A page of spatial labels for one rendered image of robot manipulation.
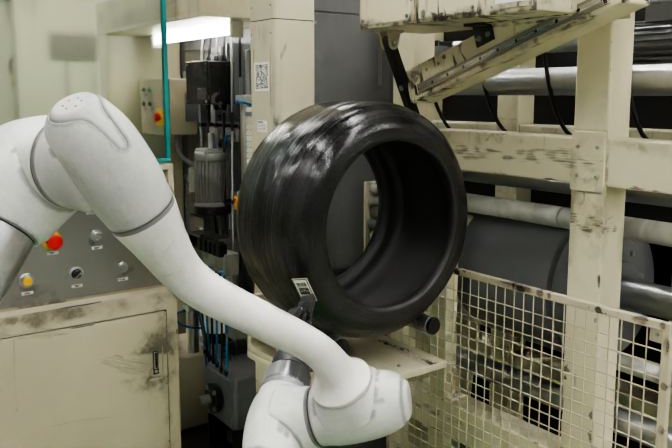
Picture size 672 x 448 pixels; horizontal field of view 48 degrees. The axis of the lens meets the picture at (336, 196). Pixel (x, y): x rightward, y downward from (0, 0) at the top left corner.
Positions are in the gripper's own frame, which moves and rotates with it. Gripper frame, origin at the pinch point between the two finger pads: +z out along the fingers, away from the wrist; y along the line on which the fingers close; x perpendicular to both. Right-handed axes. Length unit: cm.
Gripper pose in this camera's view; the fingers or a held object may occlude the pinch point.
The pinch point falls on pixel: (305, 307)
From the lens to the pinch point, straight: 158.2
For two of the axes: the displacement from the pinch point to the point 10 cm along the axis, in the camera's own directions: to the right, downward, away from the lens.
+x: 9.1, -3.0, -3.0
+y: 4.1, 8.2, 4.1
